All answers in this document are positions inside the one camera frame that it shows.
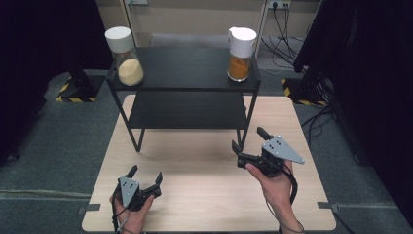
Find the dark curtain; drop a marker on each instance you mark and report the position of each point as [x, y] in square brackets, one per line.
[39, 81]
[373, 81]

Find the grey tape strip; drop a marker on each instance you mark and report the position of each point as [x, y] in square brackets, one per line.
[327, 205]
[91, 208]

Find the person's left hand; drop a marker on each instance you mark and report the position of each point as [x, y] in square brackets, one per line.
[134, 219]

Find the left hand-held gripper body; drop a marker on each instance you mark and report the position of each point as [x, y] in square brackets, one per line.
[129, 190]

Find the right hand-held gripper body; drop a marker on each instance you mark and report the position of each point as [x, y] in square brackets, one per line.
[281, 150]

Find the white frame post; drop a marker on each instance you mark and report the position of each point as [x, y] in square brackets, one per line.
[130, 13]
[263, 19]

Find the white wall socket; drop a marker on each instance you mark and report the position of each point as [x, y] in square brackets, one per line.
[279, 4]

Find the black two-tier shelf rack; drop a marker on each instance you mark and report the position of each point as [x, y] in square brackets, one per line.
[185, 97]

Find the black stand with striped base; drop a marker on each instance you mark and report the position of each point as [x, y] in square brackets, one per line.
[305, 91]
[79, 86]

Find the spouted glass jar orange powder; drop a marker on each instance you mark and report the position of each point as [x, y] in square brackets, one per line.
[241, 52]

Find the glass jar with pale powder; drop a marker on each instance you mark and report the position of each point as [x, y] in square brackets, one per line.
[125, 58]

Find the person's right hand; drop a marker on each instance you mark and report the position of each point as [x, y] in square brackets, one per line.
[276, 188]

